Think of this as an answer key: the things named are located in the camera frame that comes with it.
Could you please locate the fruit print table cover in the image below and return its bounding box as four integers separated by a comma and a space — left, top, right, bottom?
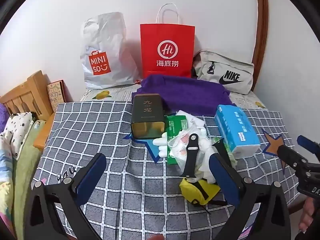
80, 86, 268, 110

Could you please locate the white plastic shopping bag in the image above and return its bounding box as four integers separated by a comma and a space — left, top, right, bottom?
80, 12, 140, 90

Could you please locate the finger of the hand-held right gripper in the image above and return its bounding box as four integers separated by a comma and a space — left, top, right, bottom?
276, 144, 309, 172
297, 135, 320, 157

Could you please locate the blue tissue box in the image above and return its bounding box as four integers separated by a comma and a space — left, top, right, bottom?
214, 104, 261, 158

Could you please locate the brown wooden door frame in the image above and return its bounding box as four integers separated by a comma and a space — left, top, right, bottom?
251, 0, 269, 92

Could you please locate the pastel printed bedsheet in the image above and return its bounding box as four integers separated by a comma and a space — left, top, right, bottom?
0, 135, 18, 240

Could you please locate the grey waist bag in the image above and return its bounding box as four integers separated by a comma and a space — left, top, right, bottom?
192, 50, 255, 95

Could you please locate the green sachet packet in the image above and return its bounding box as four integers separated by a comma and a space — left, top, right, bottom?
165, 114, 191, 165

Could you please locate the red paper carrier bag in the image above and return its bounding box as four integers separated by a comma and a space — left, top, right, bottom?
139, 3, 196, 79

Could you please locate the person's right hand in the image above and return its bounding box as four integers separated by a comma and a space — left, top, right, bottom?
299, 197, 320, 233

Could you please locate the green blanket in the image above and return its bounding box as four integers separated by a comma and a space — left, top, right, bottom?
11, 120, 47, 240

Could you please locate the dark green tin box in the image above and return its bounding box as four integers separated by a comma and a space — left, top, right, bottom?
130, 93, 166, 140

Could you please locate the yellow pouch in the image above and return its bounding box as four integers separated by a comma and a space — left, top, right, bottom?
179, 177, 227, 207

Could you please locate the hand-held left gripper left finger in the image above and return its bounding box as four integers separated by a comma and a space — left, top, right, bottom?
25, 152, 107, 240

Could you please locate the white glove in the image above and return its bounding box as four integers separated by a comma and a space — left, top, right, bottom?
153, 132, 168, 158
195, 139, 217, 183

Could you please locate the wooden bed headboard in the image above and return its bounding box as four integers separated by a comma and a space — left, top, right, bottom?
0, 70, 57, 125

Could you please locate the purple towel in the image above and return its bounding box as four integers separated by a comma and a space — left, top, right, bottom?
136, 74, 237, 117

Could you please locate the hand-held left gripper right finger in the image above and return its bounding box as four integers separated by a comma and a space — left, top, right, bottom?
209, 152, 292, 240

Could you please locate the purple plush fabric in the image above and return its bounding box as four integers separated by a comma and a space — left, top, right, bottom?
0, 104, 9, 133

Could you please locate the dark wooden table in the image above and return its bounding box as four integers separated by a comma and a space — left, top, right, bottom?
287, 180, 310, 215

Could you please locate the grey checked tablecloth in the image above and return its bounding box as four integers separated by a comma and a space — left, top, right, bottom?
35, 100, 300, 240

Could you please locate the white tomato print packet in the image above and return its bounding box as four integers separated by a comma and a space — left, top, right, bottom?
170, 130, 198, 170

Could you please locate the floral white pillow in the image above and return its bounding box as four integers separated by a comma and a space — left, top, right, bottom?
0, 111, 35, 159

